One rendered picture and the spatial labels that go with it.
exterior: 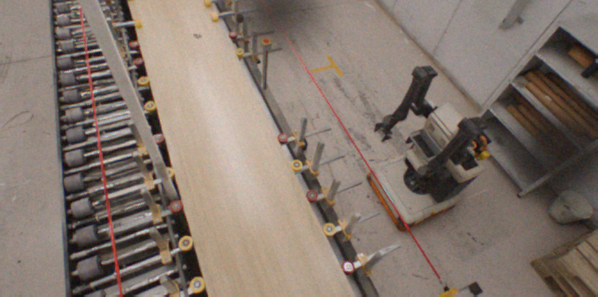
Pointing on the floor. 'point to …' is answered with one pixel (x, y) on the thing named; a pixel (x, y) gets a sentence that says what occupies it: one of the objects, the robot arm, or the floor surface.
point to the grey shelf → (524, 154)
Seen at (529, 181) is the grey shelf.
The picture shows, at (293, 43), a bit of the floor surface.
